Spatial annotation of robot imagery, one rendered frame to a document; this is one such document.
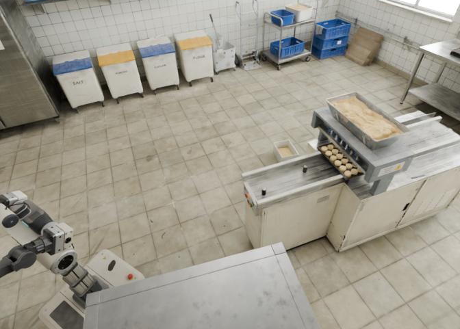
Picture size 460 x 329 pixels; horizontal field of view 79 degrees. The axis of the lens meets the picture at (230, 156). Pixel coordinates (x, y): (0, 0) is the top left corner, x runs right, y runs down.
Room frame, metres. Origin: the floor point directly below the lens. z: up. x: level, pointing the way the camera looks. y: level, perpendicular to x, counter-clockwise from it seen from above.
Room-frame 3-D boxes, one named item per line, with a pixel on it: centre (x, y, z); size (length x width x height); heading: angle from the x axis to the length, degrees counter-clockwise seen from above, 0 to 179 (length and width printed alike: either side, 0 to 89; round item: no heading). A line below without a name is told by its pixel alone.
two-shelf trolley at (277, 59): (5.49, -1.25, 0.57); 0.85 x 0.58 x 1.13; 117
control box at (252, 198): (1.37, -0.14, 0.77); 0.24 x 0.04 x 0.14; 18
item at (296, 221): (1.48, -0.49, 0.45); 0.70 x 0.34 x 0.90; 108
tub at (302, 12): (5.57, -1.41, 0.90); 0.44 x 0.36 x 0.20; 29
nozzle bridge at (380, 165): (1.63, -0.97, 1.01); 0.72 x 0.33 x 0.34; 18
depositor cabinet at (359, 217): (1.78, -1.42, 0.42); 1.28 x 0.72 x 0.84; 108
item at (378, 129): (1.63, -0.97, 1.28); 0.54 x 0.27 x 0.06; 18
